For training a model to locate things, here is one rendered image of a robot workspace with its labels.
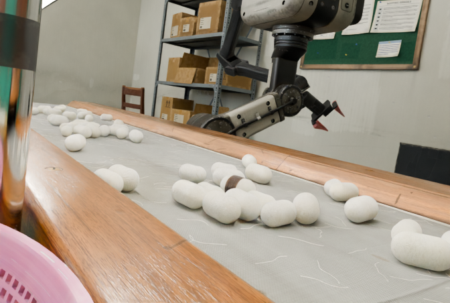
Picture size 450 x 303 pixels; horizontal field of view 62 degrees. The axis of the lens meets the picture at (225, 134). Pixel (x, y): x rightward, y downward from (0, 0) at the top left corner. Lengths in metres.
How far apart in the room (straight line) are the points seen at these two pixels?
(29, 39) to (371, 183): 0.39
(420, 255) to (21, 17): 0.25
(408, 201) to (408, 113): 2.12
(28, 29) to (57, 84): 5.12
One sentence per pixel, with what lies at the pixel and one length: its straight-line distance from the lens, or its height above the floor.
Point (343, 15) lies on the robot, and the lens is 1.25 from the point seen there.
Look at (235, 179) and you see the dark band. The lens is 0.34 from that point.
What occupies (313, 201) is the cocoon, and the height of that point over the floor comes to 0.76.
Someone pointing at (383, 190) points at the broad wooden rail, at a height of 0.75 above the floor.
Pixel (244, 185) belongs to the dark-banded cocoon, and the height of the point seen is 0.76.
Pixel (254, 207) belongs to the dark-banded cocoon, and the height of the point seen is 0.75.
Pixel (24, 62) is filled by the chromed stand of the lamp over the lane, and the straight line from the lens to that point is 0.19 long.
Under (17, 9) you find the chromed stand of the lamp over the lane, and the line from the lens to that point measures 0.19.
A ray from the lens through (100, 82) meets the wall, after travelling 5.46.
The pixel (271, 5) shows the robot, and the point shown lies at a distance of 1.22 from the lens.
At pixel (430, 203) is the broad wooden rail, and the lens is 0.45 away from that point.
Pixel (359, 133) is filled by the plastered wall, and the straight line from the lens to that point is 2.70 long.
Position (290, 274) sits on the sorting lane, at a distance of 0.22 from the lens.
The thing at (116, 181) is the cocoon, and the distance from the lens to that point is 0.31.
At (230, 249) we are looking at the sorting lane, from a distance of 0.23.
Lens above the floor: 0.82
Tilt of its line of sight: 4 degrees down
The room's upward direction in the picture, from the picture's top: 8 degrees clockwise
